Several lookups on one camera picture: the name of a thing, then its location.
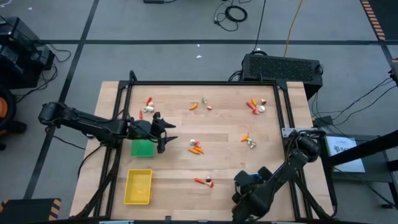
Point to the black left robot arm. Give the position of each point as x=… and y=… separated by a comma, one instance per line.
x=93, y=124

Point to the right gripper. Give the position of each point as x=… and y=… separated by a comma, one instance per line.
x=243, y=180

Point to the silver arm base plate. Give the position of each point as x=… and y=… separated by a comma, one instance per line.
x=289, y=132

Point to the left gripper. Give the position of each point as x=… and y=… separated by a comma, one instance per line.
x=146, y=129

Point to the black side stand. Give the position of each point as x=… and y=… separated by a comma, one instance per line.
x=376, y=168

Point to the green plastic basket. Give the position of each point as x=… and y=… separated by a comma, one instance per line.
x=142, y=148

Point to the black power strip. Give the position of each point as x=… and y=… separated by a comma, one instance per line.
x=154, y=1

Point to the black aluminium table frame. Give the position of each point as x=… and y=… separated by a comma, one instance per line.
x=202, y=83

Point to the white garlic bulb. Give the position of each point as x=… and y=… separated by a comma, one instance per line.
x=150, y=109
x=261, y=109

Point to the yellow plastic basket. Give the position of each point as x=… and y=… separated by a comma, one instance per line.
x=138, y=186

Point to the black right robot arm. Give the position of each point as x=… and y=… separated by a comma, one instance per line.
x=280, y=177

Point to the white paper sign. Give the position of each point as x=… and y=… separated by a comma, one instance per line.
x=345, y=152

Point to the orange black vacuum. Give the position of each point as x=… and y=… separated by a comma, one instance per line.
x=3, y=112

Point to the black equipment stack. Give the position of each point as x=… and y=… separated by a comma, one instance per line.
x=18, y=53

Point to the hazard striped black mat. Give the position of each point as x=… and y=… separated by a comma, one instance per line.
x=388, y=15

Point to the small black box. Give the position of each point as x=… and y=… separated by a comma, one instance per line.
x=323, y=120

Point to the black perforated computer tower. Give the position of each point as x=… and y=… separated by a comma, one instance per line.
x=281, y=73

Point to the hazard striped black platform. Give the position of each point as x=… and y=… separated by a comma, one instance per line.
x=28, y=211

